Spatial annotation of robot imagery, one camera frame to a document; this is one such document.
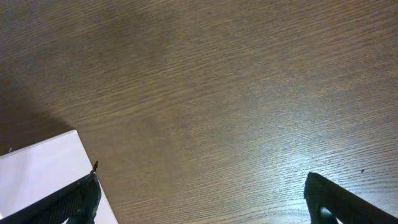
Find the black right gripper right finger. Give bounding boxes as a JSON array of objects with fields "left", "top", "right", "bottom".
[{"left": 304, "top": 172, "right": 397, "bottom": 224}]

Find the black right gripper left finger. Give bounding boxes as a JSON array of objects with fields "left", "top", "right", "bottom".
[{"left": 1, "top": 162, "right": 102, "bottom": 224}]

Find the pink cardboard box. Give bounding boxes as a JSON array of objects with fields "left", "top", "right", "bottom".
[{"left": 1, "top": 131, "right": 118, "bottom": 224}]

